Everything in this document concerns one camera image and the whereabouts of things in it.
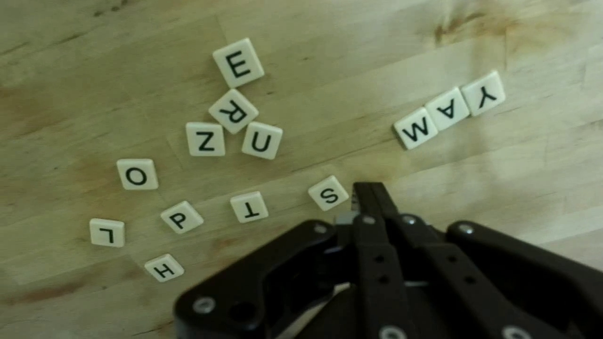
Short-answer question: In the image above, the letter tile Y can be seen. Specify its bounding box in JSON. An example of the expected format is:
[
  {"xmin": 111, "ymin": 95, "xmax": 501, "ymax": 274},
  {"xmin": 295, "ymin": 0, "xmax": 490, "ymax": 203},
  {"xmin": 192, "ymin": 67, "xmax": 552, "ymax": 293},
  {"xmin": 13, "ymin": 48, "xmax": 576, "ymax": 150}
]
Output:
[{"xmin": 459, "ymin": 67, "xmax": 508, "ymax": 118}]

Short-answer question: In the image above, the letter tile H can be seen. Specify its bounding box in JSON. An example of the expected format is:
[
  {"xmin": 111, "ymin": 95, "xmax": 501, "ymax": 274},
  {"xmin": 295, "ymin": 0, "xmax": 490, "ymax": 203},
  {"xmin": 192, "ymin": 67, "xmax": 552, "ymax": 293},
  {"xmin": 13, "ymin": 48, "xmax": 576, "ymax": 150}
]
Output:
[{"xmin": 143, "ymin": 252, "xmax": 186, "ymax": 284}]

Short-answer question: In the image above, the letter tile M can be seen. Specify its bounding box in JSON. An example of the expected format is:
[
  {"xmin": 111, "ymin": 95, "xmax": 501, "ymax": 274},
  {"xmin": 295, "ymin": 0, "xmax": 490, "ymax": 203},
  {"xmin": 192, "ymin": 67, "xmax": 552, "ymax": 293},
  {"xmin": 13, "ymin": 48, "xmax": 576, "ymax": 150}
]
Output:
[{"xmin": 392, "ymin": 105, "xmax": 441, "ymax": 152}]

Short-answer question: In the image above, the letter tile L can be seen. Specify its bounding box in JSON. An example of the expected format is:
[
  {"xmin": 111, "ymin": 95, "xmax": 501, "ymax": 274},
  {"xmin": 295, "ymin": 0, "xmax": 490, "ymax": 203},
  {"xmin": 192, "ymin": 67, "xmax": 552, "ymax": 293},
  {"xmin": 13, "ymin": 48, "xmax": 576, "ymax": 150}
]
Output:
[{"xmin": 88, "ymin": 216, "xmax": 126, "ymax": 248}]

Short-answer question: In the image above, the letter tile T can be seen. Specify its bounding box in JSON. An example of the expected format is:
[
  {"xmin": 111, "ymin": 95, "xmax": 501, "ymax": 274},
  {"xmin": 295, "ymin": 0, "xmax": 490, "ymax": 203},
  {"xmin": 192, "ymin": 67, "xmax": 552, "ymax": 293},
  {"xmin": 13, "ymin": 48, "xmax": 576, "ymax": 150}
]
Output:
[{"xmin": 228, "ymin": 189, "xmax": 271, "ymax": 225}]

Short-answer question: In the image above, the letter tile A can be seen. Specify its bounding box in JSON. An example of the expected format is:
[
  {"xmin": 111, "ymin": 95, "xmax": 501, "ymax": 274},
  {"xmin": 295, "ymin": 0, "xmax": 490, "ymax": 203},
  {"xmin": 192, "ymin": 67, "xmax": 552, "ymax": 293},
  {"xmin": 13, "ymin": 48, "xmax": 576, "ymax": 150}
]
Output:
[{"xmin": 424, "ymin": 84, "xmax": 473, "ymax": 133}]

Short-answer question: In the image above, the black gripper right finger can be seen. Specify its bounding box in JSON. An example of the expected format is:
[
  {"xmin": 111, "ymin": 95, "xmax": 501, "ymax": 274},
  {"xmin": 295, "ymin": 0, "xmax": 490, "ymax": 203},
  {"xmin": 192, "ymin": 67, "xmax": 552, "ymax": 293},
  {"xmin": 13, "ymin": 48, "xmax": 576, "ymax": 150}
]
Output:
[{"xmin": 369, "ymin": 180, "xmax": 603, "ymax": 339}]

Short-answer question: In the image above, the letter tile P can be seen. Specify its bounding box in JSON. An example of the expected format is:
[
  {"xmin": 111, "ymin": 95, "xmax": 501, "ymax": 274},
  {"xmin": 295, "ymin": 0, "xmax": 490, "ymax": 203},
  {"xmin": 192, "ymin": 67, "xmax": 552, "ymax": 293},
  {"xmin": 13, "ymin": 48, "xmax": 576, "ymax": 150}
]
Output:
[{"xmin": 158, "ymin": 199, "xmax": 205, "ymax": 236}]

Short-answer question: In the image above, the letter tile R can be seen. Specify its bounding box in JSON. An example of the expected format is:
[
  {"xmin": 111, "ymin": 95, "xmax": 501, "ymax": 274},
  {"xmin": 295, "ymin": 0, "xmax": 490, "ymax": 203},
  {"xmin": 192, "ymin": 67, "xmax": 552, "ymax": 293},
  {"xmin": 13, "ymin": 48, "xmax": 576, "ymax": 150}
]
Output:
[{"xmin": 207, "ymin": 86, "xmax": 260, "ymax": 135}]

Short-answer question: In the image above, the letter tile O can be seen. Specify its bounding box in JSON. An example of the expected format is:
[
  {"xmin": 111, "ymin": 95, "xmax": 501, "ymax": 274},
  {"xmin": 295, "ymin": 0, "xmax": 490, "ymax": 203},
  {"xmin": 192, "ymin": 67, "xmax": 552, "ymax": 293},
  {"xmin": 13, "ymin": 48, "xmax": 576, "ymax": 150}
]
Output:
[{"xmin": 115, "ymin": 155, "xmax": 160, "ymax": 191}]

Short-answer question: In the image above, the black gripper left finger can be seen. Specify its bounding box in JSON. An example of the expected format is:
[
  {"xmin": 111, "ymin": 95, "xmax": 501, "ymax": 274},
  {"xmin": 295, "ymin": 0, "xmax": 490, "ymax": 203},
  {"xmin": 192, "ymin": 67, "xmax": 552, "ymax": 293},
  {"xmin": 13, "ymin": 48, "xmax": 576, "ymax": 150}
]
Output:
[{"xmin": 173, "ymin": 180, "xmax": 405, "ymax": 339}]

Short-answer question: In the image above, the letter tile Z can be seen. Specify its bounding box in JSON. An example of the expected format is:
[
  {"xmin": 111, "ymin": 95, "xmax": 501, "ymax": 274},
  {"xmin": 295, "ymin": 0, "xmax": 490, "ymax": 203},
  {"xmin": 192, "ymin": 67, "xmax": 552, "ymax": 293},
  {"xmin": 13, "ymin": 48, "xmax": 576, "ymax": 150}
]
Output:
[{"xmin": 184, "ymin": 120, "xmax": 228, "ymax": 157}]

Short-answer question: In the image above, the letter tile U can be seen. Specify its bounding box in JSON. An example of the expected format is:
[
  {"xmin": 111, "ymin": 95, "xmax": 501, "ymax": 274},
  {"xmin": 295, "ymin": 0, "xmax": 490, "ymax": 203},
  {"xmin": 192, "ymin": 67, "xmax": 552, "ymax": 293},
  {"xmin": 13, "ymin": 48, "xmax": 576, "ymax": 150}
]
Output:
[{"xmin": 239, "ymin": 120, "xmax": 284, "ymax": 161}]

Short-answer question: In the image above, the letter tile S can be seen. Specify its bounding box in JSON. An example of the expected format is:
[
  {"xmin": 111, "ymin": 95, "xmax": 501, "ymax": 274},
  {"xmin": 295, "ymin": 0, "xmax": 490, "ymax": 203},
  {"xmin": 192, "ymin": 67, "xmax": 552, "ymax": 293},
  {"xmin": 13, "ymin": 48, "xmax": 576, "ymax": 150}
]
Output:
[{"xmin": 305, "ymin": 172, "xmax": 352, "ymax": 212}]

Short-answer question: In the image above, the letter tile E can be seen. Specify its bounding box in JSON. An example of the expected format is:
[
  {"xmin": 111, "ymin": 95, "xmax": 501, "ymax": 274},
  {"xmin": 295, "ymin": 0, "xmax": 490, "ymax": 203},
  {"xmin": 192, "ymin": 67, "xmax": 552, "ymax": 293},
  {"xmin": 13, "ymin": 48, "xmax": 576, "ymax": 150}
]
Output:
[{"xmin": 211, "ymin": 35, "xmax": 265, "ymax": 90}]

